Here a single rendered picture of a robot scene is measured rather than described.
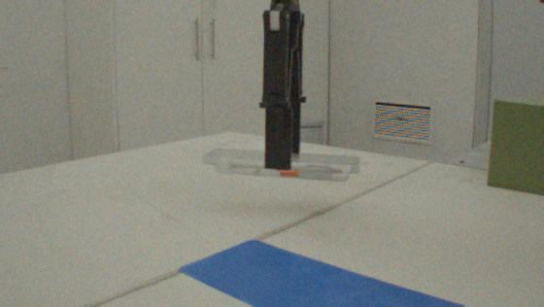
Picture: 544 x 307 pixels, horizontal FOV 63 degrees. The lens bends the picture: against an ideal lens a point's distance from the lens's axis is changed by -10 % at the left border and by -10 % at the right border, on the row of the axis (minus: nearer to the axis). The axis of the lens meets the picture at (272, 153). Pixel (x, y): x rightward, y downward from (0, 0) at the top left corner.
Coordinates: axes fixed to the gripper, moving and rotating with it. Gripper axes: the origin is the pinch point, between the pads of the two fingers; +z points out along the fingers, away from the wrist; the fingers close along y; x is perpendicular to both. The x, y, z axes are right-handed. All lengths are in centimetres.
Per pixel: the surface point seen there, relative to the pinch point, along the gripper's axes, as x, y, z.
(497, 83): -94, 266, 2
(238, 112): 57, 185, 20
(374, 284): -11.3, -18.9, 8.6
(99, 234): 17.1, -13.8, 9.1
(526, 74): -110, 257, -5
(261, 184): 4.8, 9.9, 8.7
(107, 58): 95, 121, -8
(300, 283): -5.2, -19.7, 8.7
